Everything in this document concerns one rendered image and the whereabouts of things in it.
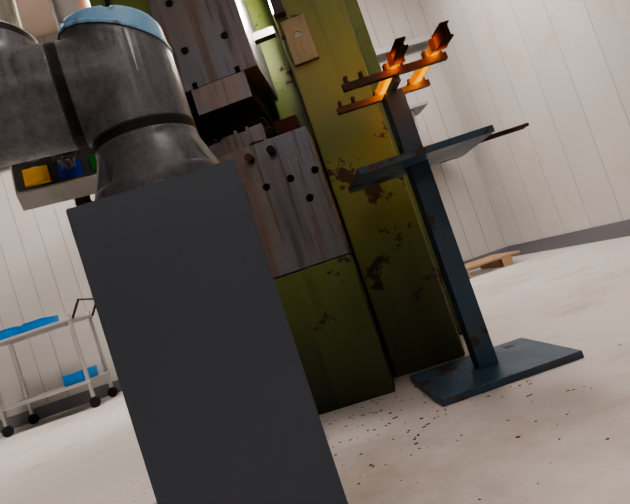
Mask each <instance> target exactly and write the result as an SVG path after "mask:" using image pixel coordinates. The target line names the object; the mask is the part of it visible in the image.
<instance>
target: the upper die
mask: <svg viewBox="0 0 630 504"><path fill-rule="evenodd" d="M191 93H192V96H193V99H194V102H195V105H196V108H197V111H198V114H199V116H200V117H201V118H202V119H204V120H205V121H206V122H207V123H209V124H210V125H211V126H212V127H214V128H215V129H216V130H217V131H219V132H220V133H221V134H222V135H223V136H225V137H227V136H229V135H232V134H234V133H233V131H235V129H234V126H233V123H232V120H231V117H230V115H231V114H234V113H236V112H239V111H242V110H244V109H247V108H249V109H250V110H251V111H252V112H253V113H254V115H255V116H256V117H257V118H260V117H263V118H265V119H266V121H267V122H268V123H269V125H270V126H273V122H274V121H273V118H272V115H271V112H270V109H269V106H268V104H267V103H266V101H265V100H264V98H263V97H262V96H261V94H260V93H259V91H258V90H257V89H256V87H255V86H254V84H253V83H252V81H251V80H250V79H249V77H248V76H247V74H246V73H245V72H244V71H241V72H238V73H236V74H233V75H231V76H228V77H225V78H223V79H220V80H218V81H215V82H212V83H210V84H207V85H205V86H202V87H199V88H197V89H194V90H191Z"/></svg>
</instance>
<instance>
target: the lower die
mask: <svg viewBox="0 0 630 504"><path fill-rule="evenodd" d="M245 130H246V131H244V132H241V133H238V134H237V132H236V130H235V131H233V133H234V134H232V135H229V136H227V137H224V138H221V139H220V141H221V142H219V143H216V144H213V145H211V146H209V148H210V150H211V152H212V153H213V154H214V155H215V157H216V158H218V157H221V156H224V155H227V154H229V153H232V152H235V151H238V150H240V149H243V148H246V147H248V146H250V144H251V142H254V141H258V140H263V139H264V141H265V140H267V139H269V137H268V136H267V135H266V134H265V130H266V128H265V127H264V126H263V124H262V123H260V124H258V125H255V126H252V127H248V126H246V127H245Z"/></svg>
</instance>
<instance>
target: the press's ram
mask: <svg viewBox="0 0 630 504"><path fill-rule="evenodd" d="M147 3H148V6H149V9H150V12H151V15H152V18H153V19H154V20H156V21H157V23H158V24H159V25H160V27H161V29H162V31H163V33H164V36H165V38H166V40H167V43H168V44H169V46H170V47H171V49H172V52H173V58H174V61H175V64H176V67H177V70H178V73H179V76H180V79H181V82H182V86H183V89H184V92H185V95H186V98H187V101H188V104H189V105H190V106H191V107H193V108H194V109H195V110H196V111H197V108H196V105H195V102H194V99H193V96H192V93H191V90H194V89H197V88H199V87H202V86H205V85H207V84H210V83H212V82H215V81H218V80H220V79H223V78H225V77H228V76H231V75H233V74H236V73H238V72H241V71H244V72H245V73H246V74H247V76H248V77H249V79H250V80H251V81H252V83H253V84H254V86H255V87H256V89H257V90H258V91H259V93H260V94H261V96H262V97H263V98H264V100H265V101H266V103H267V104H269V103H271V102H274V101H277V100H278V96H277V93H276V90H275V87H274V84H273V81H272V78H271V75H270V72H269V69H268V66H267V63H266V60H265V57H264V54H263V51H262V49H261V46H260V43H262V42H265V41H267V40H270V39H273V38H275V37H277V36H276V33H275V30H274V28H273V26H271V27H268V28H265V29H263V30H260V31H258V32H256V31H255V28H254V25H253V22H252V19H251V16H250V13H249V11H248V9H247V7H246V5H245V3H244V1H243V0H147ZM197 112H198V111H197Z"/></svg>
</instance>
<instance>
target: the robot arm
mask: <svg viewBox="0 0 630 504"><path fill-rule="evenodd" d="M48 1H49V4H50V7H51V10H52V13H53V16H54V19H55V22H56V25H57V28H58V32H57V41H52V42H45V43H38V42H37V40H36V39H35V38H34V37H33V36H32V35H31V34H30V33H28V32H27V31H25V30H24V29H23V28H22V24H21V21H20V17H19V13H18V10H17V6H16V2H15V0H0V168H1V167H6V166H10V165H14V164H18V163H23V162H27V161H31V160H36V159H40V158H44V157H49V156H51V157H52V159H53V162H55V161H54V158H55V160H56V161H57V162H58V163H59V164H60V165H61V168H62V170H64V168H66V169H72V168H73V166H75V167H76V165H75V161H76V155H77V152H76V151H77V150H79V149H83V148H87V147H93V150H94V153H95V156H96V160H97V173H96V186H95V200H99V199H102V198H105V197H109V196H112V195H115V194H119V193H122V192H125V191H129V190H132V189H135V188H139V187H142V186H145V185H148V184H152V183H155V182H158V181H162V180H165V179H168V178H172V177H175V176H178V175H182V174H185V173H188V172H192V171H195V170H198V169H202V168H205V167H208V166H212V165H215V164H218V163H220V162H219V160H218V159H217V158H216V157H215V155H214V154H213V153H212V152H211V150H210V149H209V148H208V146H207V145H206V144H205V143H204V141H203V140H202V139H201V138H200V136H199V134H198V131H197V128H196V125H195V122H194V119H193V116H192V113H191V110H190V107H189V104H188V101H187V98H186V95H185V92H184V89H183V86H182V82H181V79H180V76H179V73H178V70H177V67H176V64H175V61H174V58H173V52H172V49H171V47H170V46H169V44H168V43H167V40H166V38H165V36H164V33H163V31H162V29H161V27H160V25H159V24H158V23H157V21H156V20H154V19H153V18H152V17H151V16H150V15H148V14H147V13H145V12H143V11H141V10H138V9H135V8H132V7H128V6H121V5H110V6H108V7H103V6H102V5H99V6H92V7H91V6H90V2H89V0H48ZM77 156H78V155H77ZM53 157H54V158H53ZM67 158H68V162H67V161H66V160H65V159H67Z"/></svg>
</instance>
